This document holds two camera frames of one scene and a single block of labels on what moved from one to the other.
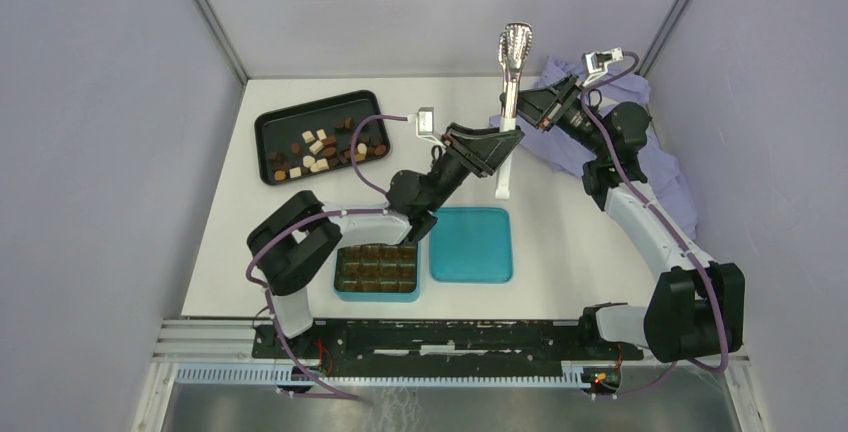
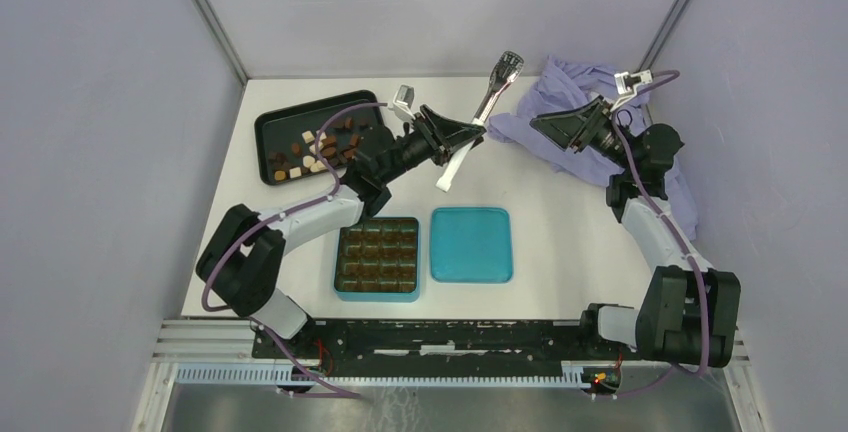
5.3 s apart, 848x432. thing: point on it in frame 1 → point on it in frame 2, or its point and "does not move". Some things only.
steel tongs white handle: x=515 y=44 → x=504 y=68
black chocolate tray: x=310 y=140 does not move
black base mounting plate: x=442 y=340 does not move
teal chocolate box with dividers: x=378 y=272 does not move
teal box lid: x=471 y=245 does not move
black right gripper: x=534 y=104 → x=564 y=128
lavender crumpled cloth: x=664 y=174 does not move
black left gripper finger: x=467 y=159 → x=444 y=157
